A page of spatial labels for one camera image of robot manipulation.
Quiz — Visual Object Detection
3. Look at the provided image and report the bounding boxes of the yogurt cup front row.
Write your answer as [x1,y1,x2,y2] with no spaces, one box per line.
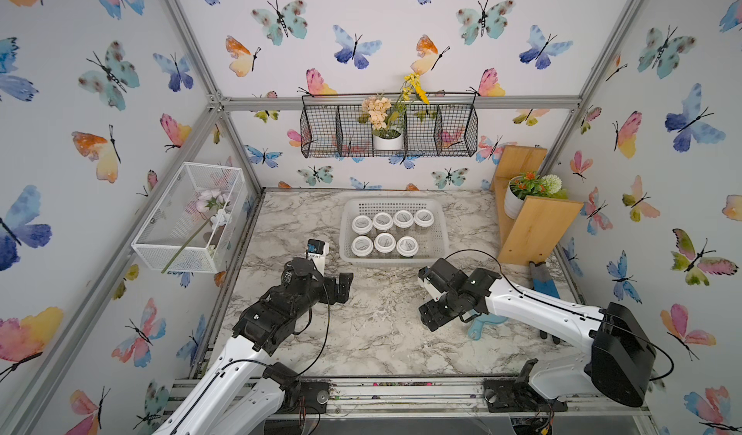
[374,232,396,255]
[396,236,419,258]
[351,235,375,258]

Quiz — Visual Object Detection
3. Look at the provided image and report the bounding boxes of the yogurt cup row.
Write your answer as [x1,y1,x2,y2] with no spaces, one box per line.
[374,232,396,255]
[372,212,394,234]
[393,210,415,231]
[414,209,436,230]
[351,215,374,237]
[351,235,375,258]
[396,236,419,258]

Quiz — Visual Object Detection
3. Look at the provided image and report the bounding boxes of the yogurt cup back row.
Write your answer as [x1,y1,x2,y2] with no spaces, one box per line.
[414,209,436,230]
[393,210,415,231]
[372,212,394,234]
[351,215,374,237]

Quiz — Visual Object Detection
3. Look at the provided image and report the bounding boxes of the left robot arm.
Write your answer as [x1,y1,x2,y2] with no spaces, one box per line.
[156,257,354,434]

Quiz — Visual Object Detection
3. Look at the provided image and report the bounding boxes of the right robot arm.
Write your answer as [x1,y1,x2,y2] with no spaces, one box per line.
[417,258,658,408]

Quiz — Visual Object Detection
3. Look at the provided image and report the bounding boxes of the white plastic basket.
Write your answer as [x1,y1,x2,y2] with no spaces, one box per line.
[339,197,449,267]

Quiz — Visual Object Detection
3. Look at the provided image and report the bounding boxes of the blue grey glove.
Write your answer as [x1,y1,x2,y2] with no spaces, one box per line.
[529,262,560,299]

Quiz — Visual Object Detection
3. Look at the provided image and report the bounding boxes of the wooden corner shelf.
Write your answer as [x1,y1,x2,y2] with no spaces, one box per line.
[490,145,583,266]

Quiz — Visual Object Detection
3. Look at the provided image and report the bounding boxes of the pink artificial flower stem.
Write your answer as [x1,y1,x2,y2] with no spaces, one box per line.
[162,189,230,274]

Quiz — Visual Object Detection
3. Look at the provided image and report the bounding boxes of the potted plant orange flowers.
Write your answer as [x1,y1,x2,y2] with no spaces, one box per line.
[504,172,568,220]

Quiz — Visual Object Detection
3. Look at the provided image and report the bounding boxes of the white pot with flowers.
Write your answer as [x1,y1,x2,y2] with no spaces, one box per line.
[357,72,430,151]

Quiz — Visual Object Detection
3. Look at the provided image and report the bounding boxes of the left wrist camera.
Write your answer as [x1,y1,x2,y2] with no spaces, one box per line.
[305,238,330,275]

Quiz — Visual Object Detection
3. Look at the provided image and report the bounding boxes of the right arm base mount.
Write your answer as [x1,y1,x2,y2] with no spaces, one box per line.
[482,359,568,413]

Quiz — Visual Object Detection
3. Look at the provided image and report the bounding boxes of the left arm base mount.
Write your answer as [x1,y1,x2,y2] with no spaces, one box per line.
[263,363,330,415]

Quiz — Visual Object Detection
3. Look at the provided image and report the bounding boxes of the aluminium front rail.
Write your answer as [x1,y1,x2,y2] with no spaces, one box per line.
[161,375,650,420]

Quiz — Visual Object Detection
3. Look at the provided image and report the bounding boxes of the white mesh wall box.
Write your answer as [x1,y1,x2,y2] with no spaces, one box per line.
[131,162,247,274]

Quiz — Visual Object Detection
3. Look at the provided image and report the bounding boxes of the black wire wall basket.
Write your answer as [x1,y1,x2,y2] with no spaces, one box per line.
[300,92,478,158]

